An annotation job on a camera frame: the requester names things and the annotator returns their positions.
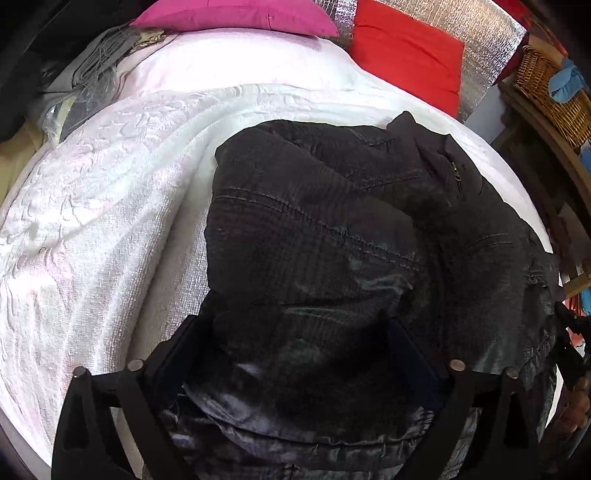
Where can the pink pillow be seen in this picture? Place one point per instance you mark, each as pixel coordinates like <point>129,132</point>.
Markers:
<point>302,17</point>

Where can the pile of black coats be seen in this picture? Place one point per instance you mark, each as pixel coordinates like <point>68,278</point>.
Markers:
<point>29,29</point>

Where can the silver foil insulation board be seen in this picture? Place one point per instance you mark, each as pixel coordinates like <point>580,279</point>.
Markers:
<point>491,37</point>

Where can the black device at right edge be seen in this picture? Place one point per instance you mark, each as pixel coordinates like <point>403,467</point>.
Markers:
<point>571,364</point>

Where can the light blue cloth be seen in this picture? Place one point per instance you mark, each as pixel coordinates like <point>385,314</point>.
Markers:
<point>567,82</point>

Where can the red pillow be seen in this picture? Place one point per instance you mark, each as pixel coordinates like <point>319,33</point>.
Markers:
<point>405,52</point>

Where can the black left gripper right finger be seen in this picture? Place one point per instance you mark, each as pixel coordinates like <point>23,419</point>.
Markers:
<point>467,404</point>

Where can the cream leather sofa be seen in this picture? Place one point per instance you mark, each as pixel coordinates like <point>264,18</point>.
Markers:
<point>16,152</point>

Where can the grey garment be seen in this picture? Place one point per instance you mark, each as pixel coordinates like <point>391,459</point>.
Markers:
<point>61,81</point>

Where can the wooden side table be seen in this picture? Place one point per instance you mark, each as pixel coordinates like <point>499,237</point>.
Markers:
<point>556,181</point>

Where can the white textured bed blanket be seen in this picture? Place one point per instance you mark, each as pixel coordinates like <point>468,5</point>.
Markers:
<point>102,245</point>

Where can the black quilted puffer jacket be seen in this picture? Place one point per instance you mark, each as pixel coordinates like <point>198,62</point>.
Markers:
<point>316,237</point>

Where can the wicker basket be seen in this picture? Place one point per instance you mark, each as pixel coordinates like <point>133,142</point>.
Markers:
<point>571,119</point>

